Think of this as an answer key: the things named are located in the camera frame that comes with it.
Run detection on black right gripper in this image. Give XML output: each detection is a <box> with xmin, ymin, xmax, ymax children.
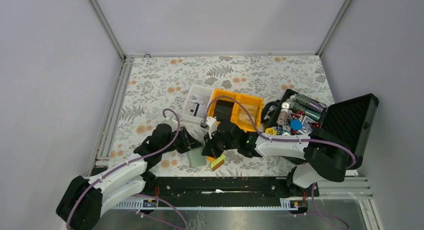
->
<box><xmin>201</xmin><ymin>129</ymin><xmax>239</xmax><ymax>160</ymax></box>

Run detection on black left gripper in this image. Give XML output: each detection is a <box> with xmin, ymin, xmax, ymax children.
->
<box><xmin>160</xmin><ymin>126</ymin><xmax>203</xmax><ymax>154</ymax></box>

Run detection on green card holder wallet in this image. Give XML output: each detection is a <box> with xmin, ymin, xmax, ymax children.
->
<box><xmin>187</xmin><ymin>147</ymin><xmax>207</xmax><ymax>167</ymax></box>

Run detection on yellow plastic divided bin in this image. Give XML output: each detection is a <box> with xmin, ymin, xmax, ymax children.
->
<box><xmin>207</xmin><ymin>89</ymin><xmax>264</xmax><ymax>132</ymax></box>

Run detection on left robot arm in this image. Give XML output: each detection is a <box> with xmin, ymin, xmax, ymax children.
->
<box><xmin>55</xmin><ymin>124</ymin><xmax>203</xmax><ymax>229</ymax></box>

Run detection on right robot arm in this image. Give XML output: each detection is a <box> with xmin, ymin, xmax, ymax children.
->
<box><xmin>200</xmin><ymin>117</ymin><xmax>356</xmax><ymax>196</ymax></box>

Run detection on orange green sticky notes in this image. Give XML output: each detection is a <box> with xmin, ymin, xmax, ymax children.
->
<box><xmin>206</xmin><ymin>154</ymin><xmax>226</xmax><ymax>171</ymax></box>

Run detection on yellow dealer button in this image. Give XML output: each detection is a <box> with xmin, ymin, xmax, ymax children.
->
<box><xmin>264</xmin><ymin>127</ymin><xmax>278</xmax><ymax>135</ymax></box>

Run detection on white plastic bin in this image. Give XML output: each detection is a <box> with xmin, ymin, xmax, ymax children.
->
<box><xmin>182</xmin><ymin>85</ymin><xmax>215</xmax><ymax>123</ymax></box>

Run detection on black poker chip case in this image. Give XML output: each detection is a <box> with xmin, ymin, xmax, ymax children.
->
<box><xmin>284</xmin><ymin>94</ymin><xmax>379</xmax><ymax>170</ymax></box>

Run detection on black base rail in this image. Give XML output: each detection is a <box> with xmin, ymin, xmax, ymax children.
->
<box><xmin>141</xmin><ymin>173</ymin><xmax>320</xmax><ymax>207</ymax></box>

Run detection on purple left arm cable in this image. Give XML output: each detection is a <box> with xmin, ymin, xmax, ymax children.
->
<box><xmin>65</xmin><ymin>108</ymin><xmax>190</xmax><ymax>230</ymax></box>

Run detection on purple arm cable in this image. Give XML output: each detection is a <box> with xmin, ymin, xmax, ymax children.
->
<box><xmin>202</xmin><ymin>95</ymin><xmax>357</xmax><ymax>230</ymax></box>
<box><xmin>65</xmin><ymin>108</ymin><xmax>190</xmax><ymax>230</ymax></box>

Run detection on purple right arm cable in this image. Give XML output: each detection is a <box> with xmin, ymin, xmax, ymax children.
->
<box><xmin>202</xmin><ymin>95</ymin><xmax>357</xmax><ymax>230</ymax></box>

